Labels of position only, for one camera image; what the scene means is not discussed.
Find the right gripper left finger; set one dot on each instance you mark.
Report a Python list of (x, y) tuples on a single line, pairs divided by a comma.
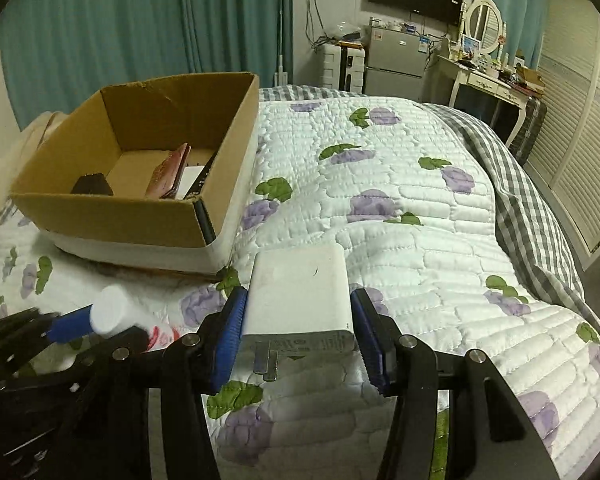
[(194, 366)]

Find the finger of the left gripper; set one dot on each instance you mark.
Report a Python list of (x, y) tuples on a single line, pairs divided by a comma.
[(71, 326)]

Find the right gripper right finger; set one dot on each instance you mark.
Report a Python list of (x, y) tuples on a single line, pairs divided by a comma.
[(454, 418)]

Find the white plastic bottle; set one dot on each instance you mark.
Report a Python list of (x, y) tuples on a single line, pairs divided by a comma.
[(114, 310)]

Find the white power adapter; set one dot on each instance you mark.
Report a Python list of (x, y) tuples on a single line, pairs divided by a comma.
[(298, 304)]

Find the red embossed wallet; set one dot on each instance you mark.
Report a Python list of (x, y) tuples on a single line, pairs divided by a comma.
[(166, 178)]

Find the black pouch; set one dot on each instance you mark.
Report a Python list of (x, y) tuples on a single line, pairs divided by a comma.
[(92, 184)]

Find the open cardboard box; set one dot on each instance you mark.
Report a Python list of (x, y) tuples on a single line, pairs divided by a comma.
[(124, 132)]

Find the white floral quilt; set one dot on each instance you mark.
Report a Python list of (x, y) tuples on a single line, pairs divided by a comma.
[(438, 223)]

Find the white louvered wardrobe doors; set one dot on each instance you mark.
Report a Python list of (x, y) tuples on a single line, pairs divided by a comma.
[(566, 154)]

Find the green curtain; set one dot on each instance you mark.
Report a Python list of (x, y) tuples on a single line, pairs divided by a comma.
[(57, 53)]

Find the white dressing table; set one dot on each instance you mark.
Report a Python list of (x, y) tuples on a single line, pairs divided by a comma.
[(515, 114)]

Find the small silver refrigerator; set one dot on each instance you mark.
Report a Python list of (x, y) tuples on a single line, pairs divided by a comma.
[(395, 64)]

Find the round white vanity mirror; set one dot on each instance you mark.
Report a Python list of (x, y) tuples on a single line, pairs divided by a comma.
[(483, 22)]

